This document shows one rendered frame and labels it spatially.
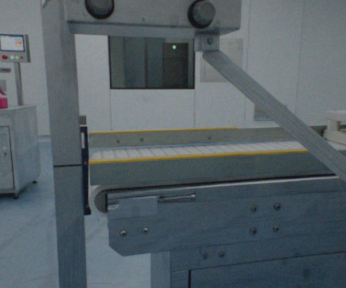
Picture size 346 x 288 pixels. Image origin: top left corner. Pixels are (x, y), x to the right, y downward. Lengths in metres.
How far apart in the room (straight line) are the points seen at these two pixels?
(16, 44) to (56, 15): 2.67
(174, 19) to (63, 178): 0.46
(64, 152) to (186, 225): 0.35
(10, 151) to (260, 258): 2.66
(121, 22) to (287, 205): 0.37
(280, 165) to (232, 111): 5.27
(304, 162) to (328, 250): 0.21
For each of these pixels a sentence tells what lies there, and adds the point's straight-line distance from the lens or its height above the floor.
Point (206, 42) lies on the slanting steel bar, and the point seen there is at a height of 1.05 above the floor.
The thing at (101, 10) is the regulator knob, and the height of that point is 1.07.
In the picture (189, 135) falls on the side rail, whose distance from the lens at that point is 0.78.
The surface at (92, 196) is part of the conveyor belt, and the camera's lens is 0.51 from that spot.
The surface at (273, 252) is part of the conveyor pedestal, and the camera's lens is 0.67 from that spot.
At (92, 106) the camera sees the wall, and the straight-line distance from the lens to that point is 5.75.
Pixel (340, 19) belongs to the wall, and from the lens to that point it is 6.43.
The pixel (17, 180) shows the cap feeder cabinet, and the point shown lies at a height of 0.17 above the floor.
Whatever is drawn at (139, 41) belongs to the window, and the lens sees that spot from 5.69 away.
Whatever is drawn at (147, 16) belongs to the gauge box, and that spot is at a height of 1.07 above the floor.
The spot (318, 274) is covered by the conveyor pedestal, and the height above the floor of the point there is 0.63.
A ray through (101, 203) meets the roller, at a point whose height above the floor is 0.82.
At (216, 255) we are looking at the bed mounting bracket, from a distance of 0.62.
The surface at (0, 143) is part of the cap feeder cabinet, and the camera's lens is 3.12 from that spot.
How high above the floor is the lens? 1.00
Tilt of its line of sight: 11 degrees down
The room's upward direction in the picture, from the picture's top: straight up
